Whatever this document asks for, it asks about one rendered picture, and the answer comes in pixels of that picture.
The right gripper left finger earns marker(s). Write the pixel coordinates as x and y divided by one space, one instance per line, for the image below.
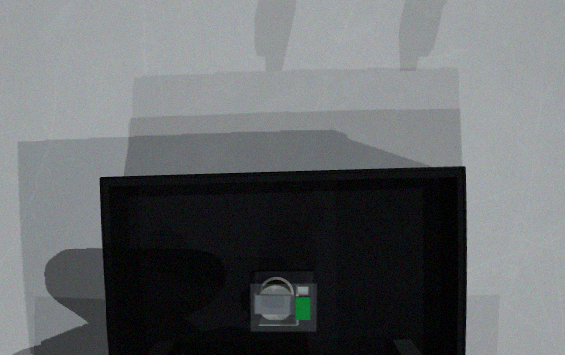
167 348

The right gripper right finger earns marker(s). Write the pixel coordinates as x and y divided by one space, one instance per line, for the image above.
400 347

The black parts tray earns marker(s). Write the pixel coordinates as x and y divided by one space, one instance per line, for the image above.
388 248

